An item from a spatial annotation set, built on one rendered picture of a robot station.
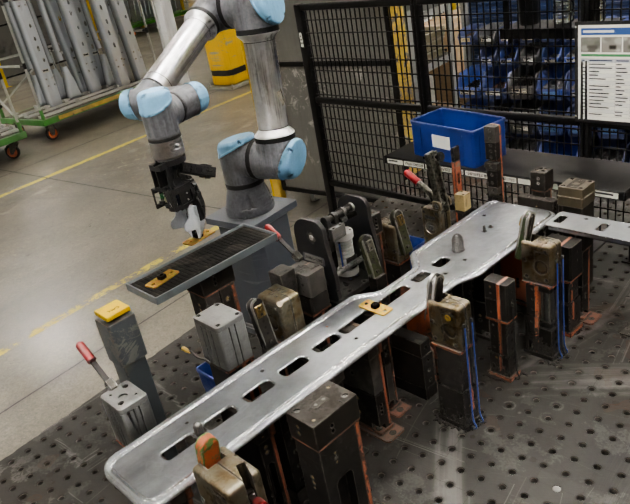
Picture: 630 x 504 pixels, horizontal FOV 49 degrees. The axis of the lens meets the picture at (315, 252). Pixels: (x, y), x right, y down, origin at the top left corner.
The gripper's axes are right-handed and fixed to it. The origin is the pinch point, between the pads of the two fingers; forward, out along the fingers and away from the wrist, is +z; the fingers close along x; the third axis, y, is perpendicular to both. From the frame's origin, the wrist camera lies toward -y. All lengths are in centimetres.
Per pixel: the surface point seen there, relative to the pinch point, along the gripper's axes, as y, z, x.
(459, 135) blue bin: -101, 9, 20
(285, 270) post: -9.9, 13.1, 16.8
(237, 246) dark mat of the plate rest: -7.5, 7.2, 4.5
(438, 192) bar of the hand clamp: -63, 13, 32
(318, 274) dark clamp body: -16.1, 16.6, 21.8
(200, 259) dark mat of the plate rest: 1.3, 7.2, -0.1
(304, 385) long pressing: 15.3, 23.1, 39.7
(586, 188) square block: -85, 18, 66
